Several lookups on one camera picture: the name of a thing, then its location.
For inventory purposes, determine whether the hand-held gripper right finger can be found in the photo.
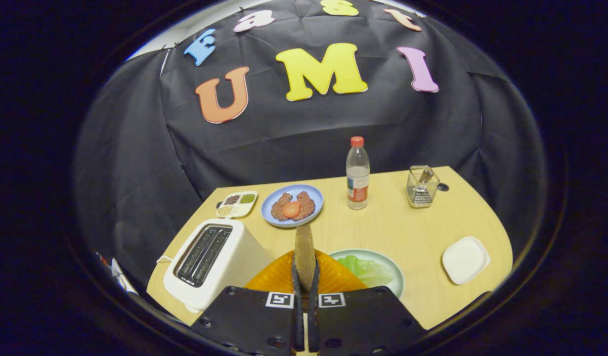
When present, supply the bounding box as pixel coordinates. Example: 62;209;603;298
306;250;428;356

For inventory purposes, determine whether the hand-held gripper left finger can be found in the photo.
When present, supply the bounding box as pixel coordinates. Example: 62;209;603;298
189;250;305;356

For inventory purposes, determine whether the brown bread slice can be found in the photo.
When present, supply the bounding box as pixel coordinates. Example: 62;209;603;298
294;224;317;293

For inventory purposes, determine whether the green lettuce leaf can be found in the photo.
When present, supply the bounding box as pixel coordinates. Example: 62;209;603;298
336;255;394;288

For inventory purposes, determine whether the white toaster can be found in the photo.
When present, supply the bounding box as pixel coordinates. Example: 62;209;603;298
163;219;275;312

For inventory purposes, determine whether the pale green round plate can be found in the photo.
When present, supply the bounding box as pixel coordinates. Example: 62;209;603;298
329;249;405;299

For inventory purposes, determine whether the brown meat patty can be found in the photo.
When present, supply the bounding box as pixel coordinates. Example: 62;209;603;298
295;191;316;221
271;193;293;222

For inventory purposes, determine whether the blue round plate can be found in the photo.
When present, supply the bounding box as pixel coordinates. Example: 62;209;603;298
261;184;324;228

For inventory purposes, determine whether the white three-compartment seasoning tray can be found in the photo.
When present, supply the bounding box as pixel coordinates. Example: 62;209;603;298
216;191;259;219

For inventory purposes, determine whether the clear plastic water bottle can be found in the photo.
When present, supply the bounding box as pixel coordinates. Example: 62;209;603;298
346;136;371;210

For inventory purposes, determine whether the white square plate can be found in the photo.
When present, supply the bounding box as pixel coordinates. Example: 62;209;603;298
441;236;491;286

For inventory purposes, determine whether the metal wire basket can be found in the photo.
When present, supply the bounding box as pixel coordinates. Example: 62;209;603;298
406;165;440;209

